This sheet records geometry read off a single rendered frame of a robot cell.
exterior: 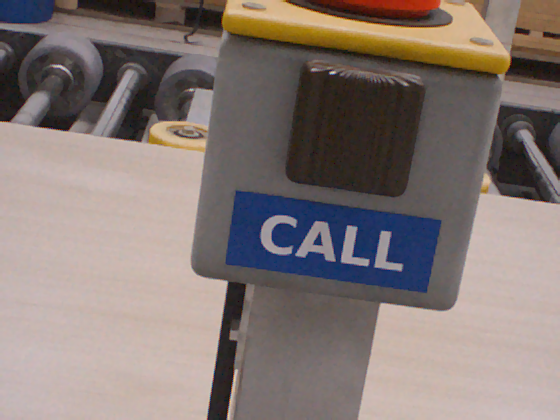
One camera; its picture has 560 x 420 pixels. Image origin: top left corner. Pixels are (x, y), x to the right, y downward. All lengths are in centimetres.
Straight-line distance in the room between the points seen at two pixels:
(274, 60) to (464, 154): 5
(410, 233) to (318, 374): 6
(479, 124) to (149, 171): 91
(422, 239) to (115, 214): 78
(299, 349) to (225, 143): 7
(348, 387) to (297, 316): 3
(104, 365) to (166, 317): 9
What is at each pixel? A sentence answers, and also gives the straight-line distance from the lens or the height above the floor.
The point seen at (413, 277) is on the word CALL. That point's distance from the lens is 33.
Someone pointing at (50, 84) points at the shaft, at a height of 82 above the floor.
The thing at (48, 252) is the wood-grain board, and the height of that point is 90.
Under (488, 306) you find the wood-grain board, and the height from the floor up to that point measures 90.
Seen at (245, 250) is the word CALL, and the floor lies 116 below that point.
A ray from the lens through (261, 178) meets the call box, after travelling 32.
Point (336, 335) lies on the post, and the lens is 35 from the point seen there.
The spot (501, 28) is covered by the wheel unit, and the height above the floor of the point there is 104.
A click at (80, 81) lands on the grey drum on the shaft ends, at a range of 188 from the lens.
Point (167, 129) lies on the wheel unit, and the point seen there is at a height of 91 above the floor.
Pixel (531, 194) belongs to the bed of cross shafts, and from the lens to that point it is 203.
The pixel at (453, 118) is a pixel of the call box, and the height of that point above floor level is 120.
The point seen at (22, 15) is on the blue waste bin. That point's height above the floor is 4.
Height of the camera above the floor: 128
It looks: 20 degrees down
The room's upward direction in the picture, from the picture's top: 9 degrees clockwise
